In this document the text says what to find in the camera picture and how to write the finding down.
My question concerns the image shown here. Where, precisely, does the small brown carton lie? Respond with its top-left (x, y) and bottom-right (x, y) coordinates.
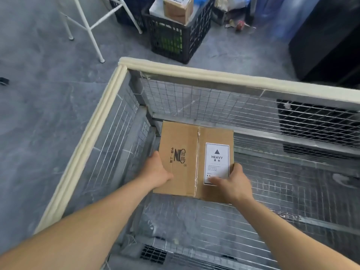
top-left (162, 0), bottom-right (195, 26)

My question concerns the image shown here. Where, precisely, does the person's left hand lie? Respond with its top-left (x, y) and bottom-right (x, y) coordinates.
top-left (138, 150), bottom-right (174, 191)

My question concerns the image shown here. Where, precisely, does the large pale blue jug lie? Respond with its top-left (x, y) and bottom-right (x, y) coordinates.
top-left (253, 0), bottom-right (323, 40)

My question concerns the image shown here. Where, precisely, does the person's left forearm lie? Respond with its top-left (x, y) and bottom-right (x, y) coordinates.
top-left (0, 177), bottom-right (155, 270)

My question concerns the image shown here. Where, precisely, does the person's right forearm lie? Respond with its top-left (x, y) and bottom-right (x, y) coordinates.
top-left (233, 195), bottom-right (360, 270)

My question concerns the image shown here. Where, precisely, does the large labelled cardboard box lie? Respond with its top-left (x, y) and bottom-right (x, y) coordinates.
top-left (153, 120), bottom-right (236, 204)

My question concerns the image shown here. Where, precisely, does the white metal stool frame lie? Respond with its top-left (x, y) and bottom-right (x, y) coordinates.
top-left (55, 0), bottom-right (143, 64)

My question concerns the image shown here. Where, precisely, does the metal wire cage cart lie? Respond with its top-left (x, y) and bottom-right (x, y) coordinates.
top-left (33, 56), bottom-right (360, 270)

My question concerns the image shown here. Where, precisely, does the heap of mixed rubbish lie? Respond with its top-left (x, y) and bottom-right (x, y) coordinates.
top-left (212, 0), bottom-right (257, 33)

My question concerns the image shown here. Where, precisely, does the person's right hand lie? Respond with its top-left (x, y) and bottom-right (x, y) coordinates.
top-left (208, 163), bottom-right (256, 206)

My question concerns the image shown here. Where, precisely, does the black plastic crate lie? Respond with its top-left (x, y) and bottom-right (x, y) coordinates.
top-left (142, 0), bottom-right (216, 65)
top-left (109, 0), bottom-right (158, 33)

